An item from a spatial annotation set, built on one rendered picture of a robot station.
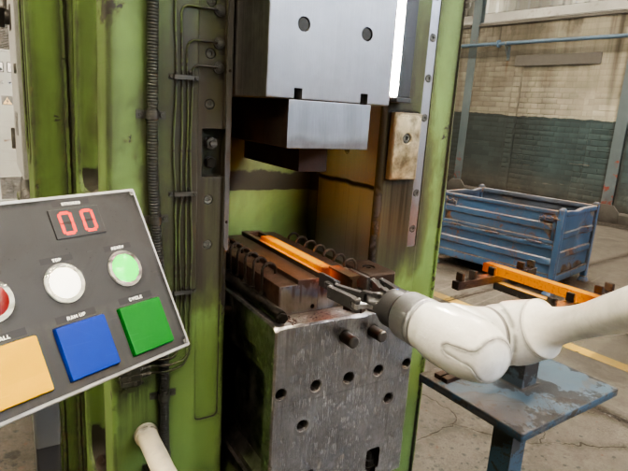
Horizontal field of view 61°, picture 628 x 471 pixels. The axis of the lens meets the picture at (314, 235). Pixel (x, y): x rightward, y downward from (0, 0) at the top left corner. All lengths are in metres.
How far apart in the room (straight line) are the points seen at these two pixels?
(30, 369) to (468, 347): 0.60
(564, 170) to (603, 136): 0.74
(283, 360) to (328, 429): 0.23
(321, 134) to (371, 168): 0.34
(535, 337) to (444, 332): 0.16
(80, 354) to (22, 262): 0.15
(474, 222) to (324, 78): 3.97
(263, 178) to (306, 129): 0.53
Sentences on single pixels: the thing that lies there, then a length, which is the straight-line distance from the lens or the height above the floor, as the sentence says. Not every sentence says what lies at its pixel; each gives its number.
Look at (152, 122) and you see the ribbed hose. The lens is 1.09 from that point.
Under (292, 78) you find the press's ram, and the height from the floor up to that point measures 1.40.
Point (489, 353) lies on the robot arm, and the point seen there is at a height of 1.01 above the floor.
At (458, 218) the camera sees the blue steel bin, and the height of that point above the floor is 0.47.
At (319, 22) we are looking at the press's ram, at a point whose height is 1.51.
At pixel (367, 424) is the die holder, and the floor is 0.63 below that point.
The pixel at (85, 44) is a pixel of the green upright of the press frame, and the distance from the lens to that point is 1.48.
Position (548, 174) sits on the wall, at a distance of 9.39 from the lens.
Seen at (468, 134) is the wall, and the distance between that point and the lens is 10.22.
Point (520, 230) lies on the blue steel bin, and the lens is 4.79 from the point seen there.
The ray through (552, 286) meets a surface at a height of 0.99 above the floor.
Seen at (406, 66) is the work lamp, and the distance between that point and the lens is 1.37.
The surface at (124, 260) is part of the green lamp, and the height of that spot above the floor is 1.10.
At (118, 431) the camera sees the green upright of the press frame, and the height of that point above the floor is 0.64.
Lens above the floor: 1.35
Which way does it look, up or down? 13 degrees down
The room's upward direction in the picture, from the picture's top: 4 degrees clockwise
